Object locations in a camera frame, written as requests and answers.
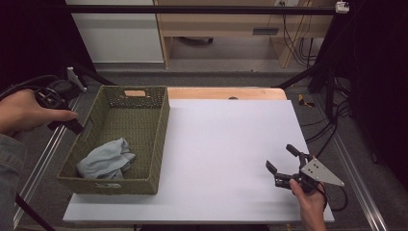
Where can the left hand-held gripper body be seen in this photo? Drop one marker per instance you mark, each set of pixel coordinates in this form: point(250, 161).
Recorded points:
point(53, 96)

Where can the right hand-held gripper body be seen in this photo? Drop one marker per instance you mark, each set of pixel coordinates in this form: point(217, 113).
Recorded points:
point(317, 173)

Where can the light blue cloth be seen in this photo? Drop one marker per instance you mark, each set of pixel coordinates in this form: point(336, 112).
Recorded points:
point(106, 159)

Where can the green woven basket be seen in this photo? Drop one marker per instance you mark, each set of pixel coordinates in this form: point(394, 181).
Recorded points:
point(141, 128)

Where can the person's right hand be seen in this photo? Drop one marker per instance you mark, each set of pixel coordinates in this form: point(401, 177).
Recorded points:
point(311, 200)

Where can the person's left hand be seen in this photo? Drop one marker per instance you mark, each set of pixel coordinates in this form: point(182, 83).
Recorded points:
point(22, 110)

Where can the yellow black floor item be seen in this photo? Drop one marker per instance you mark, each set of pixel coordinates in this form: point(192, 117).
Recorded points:
point(304, 101)

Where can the black curtain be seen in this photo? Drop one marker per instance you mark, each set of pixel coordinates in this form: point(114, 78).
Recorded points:
point(375, 80)
point(32, 38)

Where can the white cabinet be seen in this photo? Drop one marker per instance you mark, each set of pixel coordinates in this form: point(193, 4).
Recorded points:
point(118, 35)

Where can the black slanted stand bar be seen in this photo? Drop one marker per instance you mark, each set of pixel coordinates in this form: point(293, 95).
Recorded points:
point(32, 213)

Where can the light wooden desk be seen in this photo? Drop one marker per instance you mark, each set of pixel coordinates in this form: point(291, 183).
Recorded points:
point(218, 22)

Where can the small white device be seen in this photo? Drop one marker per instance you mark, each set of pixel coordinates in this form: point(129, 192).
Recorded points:
point(342, 6)

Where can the aluminium rail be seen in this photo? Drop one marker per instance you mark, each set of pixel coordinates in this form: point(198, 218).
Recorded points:
point(41, 160)
point(352, 179)

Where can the black diagonal frame strut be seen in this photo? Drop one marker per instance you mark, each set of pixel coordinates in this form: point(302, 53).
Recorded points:
point(298, 77)
point(93, 75)

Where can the black horizontal frame bar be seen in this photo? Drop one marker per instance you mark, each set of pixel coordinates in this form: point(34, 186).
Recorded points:
point(192, 9)

